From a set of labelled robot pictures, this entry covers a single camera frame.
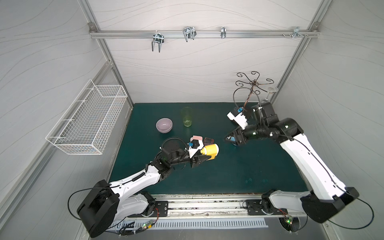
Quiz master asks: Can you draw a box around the lilac ceramic bowl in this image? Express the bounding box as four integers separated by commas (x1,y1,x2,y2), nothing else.
156,118,173,134

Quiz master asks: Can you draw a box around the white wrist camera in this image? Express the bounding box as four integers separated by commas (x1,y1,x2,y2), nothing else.
227,107,248,130
188,140,204,159

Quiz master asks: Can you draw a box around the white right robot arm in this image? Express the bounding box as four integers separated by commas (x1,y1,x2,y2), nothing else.
226,103,360,223

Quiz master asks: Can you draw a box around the red transparent tray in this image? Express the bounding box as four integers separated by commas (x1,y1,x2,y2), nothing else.
203,138,214,146

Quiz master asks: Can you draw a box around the white slotted cable duct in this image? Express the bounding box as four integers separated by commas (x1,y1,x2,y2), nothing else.
119,217,269,230

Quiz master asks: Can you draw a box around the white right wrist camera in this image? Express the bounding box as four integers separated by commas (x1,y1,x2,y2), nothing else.
227,107,248,130

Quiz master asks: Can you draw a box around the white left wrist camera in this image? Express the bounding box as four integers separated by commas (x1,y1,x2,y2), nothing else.
188,140,204,159

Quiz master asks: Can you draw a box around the yellow pencil sharpener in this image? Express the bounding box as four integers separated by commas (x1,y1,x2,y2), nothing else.
200,144,219,160

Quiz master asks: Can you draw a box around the metal hook clip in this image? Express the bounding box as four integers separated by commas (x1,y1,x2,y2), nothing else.
221,27,227,39
183,27,197,42
152,33,165,53
282,27,309,39

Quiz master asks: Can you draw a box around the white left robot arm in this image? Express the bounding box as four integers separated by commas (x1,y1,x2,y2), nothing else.
73,136,219,238

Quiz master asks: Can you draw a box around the green glass tumbler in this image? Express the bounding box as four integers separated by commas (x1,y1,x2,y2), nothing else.
181,107,193,128

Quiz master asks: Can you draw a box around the clear wine glass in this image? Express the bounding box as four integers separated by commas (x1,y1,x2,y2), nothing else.
261,87,279,103

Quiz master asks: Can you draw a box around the copper glass holder stand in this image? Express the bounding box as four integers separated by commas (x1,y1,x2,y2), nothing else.
233,71,275,108

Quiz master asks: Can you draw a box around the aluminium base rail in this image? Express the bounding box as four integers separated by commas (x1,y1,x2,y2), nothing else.
101,193,304,218

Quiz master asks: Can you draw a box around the aluminium top rail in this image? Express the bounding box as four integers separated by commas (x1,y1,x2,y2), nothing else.
90,29,321,39

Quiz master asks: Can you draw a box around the white wire basket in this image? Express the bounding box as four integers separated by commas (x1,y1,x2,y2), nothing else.
46,80,128,155

